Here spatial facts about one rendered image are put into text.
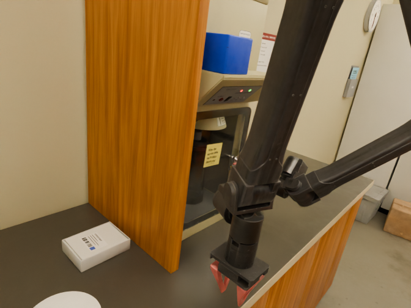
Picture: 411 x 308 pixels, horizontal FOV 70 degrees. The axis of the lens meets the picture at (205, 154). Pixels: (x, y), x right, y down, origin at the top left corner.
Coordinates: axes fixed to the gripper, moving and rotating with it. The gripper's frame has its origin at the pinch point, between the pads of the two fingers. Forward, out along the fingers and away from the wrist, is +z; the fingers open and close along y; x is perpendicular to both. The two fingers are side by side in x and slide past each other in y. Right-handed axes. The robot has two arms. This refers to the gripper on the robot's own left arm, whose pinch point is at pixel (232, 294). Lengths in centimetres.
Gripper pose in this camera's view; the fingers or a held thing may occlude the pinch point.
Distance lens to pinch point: 67.1
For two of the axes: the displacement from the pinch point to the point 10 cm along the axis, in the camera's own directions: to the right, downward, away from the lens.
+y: -7.3, -3.2, 6.0
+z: -1.2, 9.3, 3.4
